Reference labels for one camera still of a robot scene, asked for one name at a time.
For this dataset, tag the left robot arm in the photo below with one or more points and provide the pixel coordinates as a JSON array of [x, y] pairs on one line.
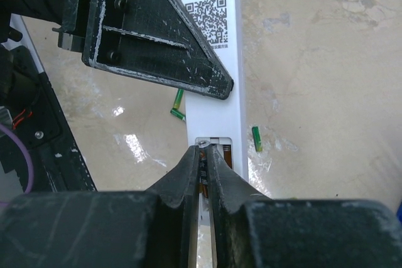
[[152, 40]]

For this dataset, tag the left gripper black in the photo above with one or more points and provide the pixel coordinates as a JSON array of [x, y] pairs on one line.
[[152, 40]]

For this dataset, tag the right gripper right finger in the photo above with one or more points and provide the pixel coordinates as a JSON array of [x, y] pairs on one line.
[[252, 230]]

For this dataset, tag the green battery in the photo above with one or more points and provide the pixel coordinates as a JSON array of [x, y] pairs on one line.
[[257, 139], [178, 99]]

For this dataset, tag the white remote control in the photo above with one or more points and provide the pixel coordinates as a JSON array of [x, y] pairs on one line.
[[220, 118]]

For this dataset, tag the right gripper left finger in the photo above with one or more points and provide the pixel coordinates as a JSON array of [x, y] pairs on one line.
[[156, 227]]

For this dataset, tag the black battery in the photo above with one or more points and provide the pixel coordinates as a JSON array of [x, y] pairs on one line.
[[203, 168]]

